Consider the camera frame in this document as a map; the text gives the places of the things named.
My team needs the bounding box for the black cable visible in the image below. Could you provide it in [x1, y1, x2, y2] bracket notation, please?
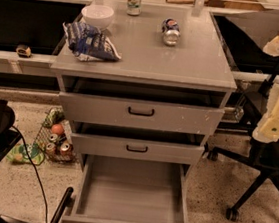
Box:
[0, 124, 60, 223]

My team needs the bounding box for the wooden rolling pin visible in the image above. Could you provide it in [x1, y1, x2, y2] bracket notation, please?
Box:
[165, 0, 210, 5]

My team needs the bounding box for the grey open bottom drawer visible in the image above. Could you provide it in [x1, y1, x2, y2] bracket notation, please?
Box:
[62, 155, 188, 223]

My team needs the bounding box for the white bowl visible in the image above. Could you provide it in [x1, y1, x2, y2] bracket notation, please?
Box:
[81, 4, 115, 30]

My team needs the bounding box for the orange fruit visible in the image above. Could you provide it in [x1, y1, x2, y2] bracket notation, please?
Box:
[51, 123, 65, 136]

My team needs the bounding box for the silver soda can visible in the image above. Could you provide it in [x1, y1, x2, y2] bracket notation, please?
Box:
[49, 134, 59, 143]

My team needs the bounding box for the orange soda can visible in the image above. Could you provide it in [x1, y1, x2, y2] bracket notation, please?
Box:
[45, 142, 56, 156]

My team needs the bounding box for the grey drawer cabinet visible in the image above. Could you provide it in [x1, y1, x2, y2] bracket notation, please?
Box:
[31, 0, 246, 223]

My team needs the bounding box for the yellow tape measure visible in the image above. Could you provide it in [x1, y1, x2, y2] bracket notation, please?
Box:
[15, 44, 32, 58]

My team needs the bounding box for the green chip bag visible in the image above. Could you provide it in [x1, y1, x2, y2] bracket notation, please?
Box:
[42, 108, 65, 128]

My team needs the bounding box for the blue chip bag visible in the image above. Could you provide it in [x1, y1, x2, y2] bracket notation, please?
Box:
[63, 21, 121, 62]

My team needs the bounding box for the wire basket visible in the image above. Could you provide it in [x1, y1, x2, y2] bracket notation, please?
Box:
[35, 107, 76, 163]

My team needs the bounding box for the grey middle drawer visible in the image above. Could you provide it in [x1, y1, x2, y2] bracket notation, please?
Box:
[71, 123, 205, 164]

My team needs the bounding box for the grey top drawer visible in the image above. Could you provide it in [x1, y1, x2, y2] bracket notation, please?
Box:
[55, 73, 228, 139]

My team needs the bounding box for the red soda can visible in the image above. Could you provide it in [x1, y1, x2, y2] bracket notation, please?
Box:
[59, 142, 73, 157]

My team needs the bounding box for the black office chair right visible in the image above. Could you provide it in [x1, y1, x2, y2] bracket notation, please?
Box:
[199, 48, 279, 223]

